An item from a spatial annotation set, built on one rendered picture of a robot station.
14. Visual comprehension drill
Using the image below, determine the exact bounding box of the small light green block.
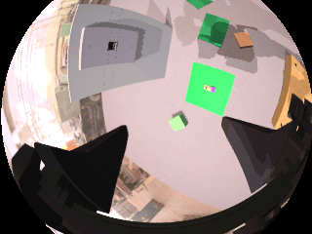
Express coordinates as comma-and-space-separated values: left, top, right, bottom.
169, 114, 188, 132

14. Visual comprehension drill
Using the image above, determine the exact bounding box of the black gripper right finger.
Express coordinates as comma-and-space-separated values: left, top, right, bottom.
221, 117, 299, 194

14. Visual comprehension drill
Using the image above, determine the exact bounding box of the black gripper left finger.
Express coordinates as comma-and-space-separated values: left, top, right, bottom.
34, 125, 129, 215

